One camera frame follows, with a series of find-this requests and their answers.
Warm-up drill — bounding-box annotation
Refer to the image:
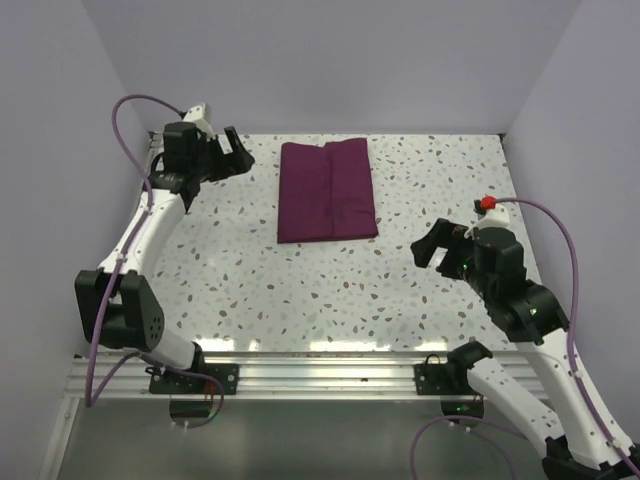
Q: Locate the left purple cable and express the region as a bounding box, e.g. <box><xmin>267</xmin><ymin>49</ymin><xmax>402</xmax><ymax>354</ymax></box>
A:
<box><xmin>84</xmin><ymin>94</ymin><xmax>226</xmax><ymax>429</ymax></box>

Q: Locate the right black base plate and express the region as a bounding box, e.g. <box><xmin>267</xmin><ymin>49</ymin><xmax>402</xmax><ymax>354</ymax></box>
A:
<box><xmin>413</xmin><ymin>357</ymin><xmax>480</xmax><ymax>396</ymax></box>

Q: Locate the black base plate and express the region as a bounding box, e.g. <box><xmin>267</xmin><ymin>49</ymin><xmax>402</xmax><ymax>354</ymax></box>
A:
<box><xmin>413</xmin><ymin>357</ymin><xmax>480</xmax><ymax>396</ymax></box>
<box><xmin>145</xmin><ymin>363</ymin><xmax>240</xmax><ymax>395</ymax></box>

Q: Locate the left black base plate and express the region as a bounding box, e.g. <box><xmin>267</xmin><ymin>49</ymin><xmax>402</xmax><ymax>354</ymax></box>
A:
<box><xmin>145</xmin><ymin>363</ymin><xmax>240</xmax><ymax>395</ymax></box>

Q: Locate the purple surgical cloth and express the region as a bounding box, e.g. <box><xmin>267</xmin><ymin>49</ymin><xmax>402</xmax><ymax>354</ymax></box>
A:
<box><xmin>277</xmin><ymin>137</ymin><xmax>378</xmax><ymax>244</ymax></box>

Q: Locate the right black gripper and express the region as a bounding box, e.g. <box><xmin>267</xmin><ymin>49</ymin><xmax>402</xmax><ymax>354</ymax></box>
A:
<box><xmin>410</xmin><ymin>216</ymin><xmax>494</xmax><ymax>298</ymax></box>

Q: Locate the aluminium mounting rail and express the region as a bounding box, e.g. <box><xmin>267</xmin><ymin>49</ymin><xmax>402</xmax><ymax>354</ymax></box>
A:
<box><xmin>63</xmin><ymin>352</ymin><xmax>547</xmax><ymax>401</ymax></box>

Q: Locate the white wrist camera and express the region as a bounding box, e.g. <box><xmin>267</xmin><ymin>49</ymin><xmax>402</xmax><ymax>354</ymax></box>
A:
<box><xmin>182</xmin><ymin>102</ymin><xmax>216</xmax><ymax>138</ymax></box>
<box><xmin>464</xmin><ymin>196</ymin><xmax>510</xmax><ymax>238</ymax></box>

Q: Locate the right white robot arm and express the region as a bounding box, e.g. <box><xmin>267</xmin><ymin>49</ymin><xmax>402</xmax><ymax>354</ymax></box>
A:
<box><xmin>411</xmin><ymin>219</ymin><xmax>639</xmax><ymax>479</ymax></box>

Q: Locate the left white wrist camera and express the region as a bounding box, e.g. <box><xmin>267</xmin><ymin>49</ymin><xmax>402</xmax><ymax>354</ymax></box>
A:
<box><xmin>182</xmin><ymin>102</ymin><xmax>216</xmax><ymax>138</ymax></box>

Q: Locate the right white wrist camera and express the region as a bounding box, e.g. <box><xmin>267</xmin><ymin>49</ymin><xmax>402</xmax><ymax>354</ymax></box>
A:
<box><xmin>464</xmin><ymin>196</ymin><xmax>510</xmax><ymax>238</ymax></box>

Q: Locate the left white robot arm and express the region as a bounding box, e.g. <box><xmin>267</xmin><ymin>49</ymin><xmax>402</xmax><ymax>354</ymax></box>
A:
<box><xmin>74</xmin><ymin>120</ymin><xmax>255</xmax><ymax>393</ymax></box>

